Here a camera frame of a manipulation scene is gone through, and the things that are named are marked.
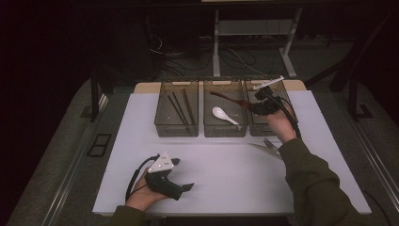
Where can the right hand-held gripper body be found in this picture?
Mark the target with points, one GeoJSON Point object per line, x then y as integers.
{"type": "Point", "coordinates": [266, 105]}

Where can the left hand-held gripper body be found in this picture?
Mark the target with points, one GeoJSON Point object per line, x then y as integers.
{"type": "Point", "coordinates": [161, 183]}

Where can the brown wooden spoon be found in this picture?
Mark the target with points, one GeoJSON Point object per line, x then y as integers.
{"type": "Point", "coordinates": [229, 98]}

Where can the clear plastic bin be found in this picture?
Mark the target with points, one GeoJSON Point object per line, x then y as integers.
{"type": "Point", "coordinates": [260, 125]}
{"type": "Point", "coordinates": [167, 121]}
{"type": "Point", "coordinates": [227, 128]}

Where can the white ceramic spoon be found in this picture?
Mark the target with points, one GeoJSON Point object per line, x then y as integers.
{"type": "Point", "coordinates": [219, 113]}

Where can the black chopstick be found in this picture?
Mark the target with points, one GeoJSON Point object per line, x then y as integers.
{"type": "Point", "coordinates": [175, 108]}
{"type": "Point", "coordinates": [180, 107]}

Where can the brown chopstick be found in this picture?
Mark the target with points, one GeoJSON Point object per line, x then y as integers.
{"type": "Point", "coordinates": [188, 106]}

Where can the person's left hand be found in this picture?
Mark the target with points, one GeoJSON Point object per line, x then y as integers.
{"type": "Point", "coordinates": [141, 199]}

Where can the metal fork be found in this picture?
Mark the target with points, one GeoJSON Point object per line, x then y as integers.
{"type": "Point", "coordinates": [269, 143]}

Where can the black metal stand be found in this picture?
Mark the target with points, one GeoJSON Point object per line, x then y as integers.
{"type": "Point", "coordinates": [353, 100]}
{"type": "Point", "coordinates": [93, 100]}

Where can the white metal desk frame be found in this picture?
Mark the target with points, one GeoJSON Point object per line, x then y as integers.
{"type": "Point", "coordinates": [215, 47]}

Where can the metal floor rail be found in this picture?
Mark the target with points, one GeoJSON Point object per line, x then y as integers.
{"type": "Point", "coordinates": [67, 183]}
{"type": "Point", "coordinates": [376, 158]}

